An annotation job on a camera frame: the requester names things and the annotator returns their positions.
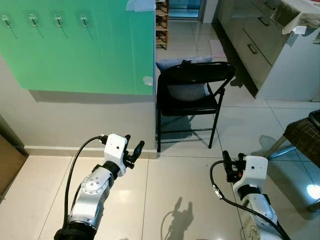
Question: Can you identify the glass door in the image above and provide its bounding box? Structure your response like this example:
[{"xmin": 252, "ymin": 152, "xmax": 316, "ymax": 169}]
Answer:
[{"xmin": 168, "ymin": 0, "xmax": 206, "ymax": 22}]

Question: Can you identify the beige cloth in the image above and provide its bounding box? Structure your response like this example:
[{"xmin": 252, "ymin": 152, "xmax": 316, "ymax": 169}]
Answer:
[{"xmin": 281, "ymin": 0, "xmax": 320, "ymax": 35}]

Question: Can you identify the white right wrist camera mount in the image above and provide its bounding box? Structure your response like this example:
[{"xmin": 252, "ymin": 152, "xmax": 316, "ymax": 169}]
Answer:
[{"xmin": 233, "ymin": 155, "xmax": 269, "ymax": 193}]

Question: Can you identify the grey pillow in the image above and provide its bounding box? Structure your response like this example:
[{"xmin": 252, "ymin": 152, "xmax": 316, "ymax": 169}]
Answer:
[{"xmin": 156, "ymin": 55, "xmax": 214, "ymax": 102}]

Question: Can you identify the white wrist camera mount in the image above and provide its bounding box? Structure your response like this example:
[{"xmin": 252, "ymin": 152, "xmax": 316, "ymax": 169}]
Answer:
[
  {"xmin": 233, "ymin": 155, "xmax": 269, "ymax": 193},
  {"xmin": 103, "ymin": 133, "xmax": 129, "ymax": 172}
]

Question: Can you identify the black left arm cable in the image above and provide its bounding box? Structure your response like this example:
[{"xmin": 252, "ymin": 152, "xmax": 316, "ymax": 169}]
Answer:
[{"xmin": 63, "ymin": 134, "xmax": 109, "ymax": 226}]

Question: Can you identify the brown wooden side cabinet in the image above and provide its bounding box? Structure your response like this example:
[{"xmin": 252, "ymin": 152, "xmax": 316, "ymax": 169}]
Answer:
[{"xmin": 0, "ymin": 116, "xmax": 29, "ymax": 202}]

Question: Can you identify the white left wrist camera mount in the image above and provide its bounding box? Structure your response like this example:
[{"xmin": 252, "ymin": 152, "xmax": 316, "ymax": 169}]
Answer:
[{"xmin": 103, "ymin": 133, "xmax": 129, "ymax": 172}]

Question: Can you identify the brown checked stool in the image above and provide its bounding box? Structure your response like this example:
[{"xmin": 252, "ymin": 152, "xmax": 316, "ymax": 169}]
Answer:
[{"xmin": 265, "ymin": 110, "xmax": 320, "ymax": 168}]

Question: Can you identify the grey drawer cabinet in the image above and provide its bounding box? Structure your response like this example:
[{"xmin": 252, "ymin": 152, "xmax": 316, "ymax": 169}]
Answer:
[{"xmin": 215, "ymin": 0, "xmax": 320, "ymax": 101}]

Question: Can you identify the green wall board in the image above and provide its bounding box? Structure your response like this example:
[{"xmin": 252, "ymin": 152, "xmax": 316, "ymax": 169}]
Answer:
[{"xmin": 0, "ymin": 0, "xmax": 156, "ymax": 96}]

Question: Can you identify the wooden rack shelf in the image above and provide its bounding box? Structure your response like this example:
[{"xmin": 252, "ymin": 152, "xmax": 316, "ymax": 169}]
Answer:
[{"xmin": 155, "ymin": 0, "xmax": 169, "ymax": 50}]

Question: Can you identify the large white tape piece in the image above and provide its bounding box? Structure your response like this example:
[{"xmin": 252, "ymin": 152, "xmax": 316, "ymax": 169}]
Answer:
[{"xmin": 126, "ymin": 0, "xmax": 156, "ymax": 12}]

